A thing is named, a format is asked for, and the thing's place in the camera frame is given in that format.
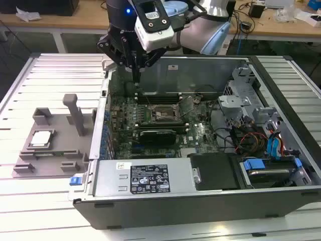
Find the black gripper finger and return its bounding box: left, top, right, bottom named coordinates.
left=97, top=35, right=138, bottom=83
left=137, top=47, right=168, bottom=83

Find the black round wire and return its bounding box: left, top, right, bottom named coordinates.
left=209, top=104, right=238, bottom=152

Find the clear plastic bag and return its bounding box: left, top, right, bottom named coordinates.
left=272, top=5, right=301, bottom=24

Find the thin blue cable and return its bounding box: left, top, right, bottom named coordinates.
left=238, top=32, right=245, bottom=55

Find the black RAM slot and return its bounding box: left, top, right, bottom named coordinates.
left=136, top=92, right=183, bottom=99
left=135, top=124, right=189, bottom=130
left=137, top=98, right=183, bottom=105
left=135, top=119, right=185, bottom=126

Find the grey plastic case handle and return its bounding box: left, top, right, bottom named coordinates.
left=101, top=57, right=117, bottom=71

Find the small black box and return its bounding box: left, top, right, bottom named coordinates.
left=248, top=4, right=265, bottom=19

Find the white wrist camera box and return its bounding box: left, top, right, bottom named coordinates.
left=134, top=0, right=175, bottom=52

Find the silver CPU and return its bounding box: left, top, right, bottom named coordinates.
left=30, top=130, right=55, bottom=147

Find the silver metal drive cage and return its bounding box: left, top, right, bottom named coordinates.
left=217, top=67, right=284, bottom=131

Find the black graphics card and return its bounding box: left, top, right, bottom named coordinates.
left=139, top=129, right=178, bottom=146

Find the CPU socket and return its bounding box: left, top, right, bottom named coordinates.
left=149, top=103, right=181, bottom=122

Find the red yellow black wire bundle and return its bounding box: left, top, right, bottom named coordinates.
left=233, top=130, right=269, bottom=154

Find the blue flat wire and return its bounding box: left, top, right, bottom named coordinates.
left=267, top=137, right=283, bottom=159

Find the silver power supply unit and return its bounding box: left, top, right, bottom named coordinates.
left=92, top=157, right=202, bottom=198

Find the black open PC case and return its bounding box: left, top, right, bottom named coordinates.
left=68, top=54, right=321, bottom=230

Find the crumpled white paper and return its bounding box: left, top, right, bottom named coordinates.
left=15, top=6, right=42, bottom=22

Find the black plastic shroud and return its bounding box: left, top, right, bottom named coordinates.
left=188, top=153, right=242, bottom=191

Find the green motherboard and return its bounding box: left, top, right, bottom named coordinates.
left=109, top=92, right=224, bottom=160

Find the grey parts rack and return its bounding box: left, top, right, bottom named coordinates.
left=13, top=93, right=97, bottom=179

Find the white cardboard box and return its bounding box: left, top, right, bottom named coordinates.
left=295, top=10, right=321, bottom=27

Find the large black box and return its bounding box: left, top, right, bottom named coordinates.
left=0, top=0, right=80, bottom=16

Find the hard disk in blue carrier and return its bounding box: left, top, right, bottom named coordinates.
left=239, top=157, right=305, bottom=189

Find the wooden desk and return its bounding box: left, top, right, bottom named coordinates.
left=0, top=0, right=321, bottom=43

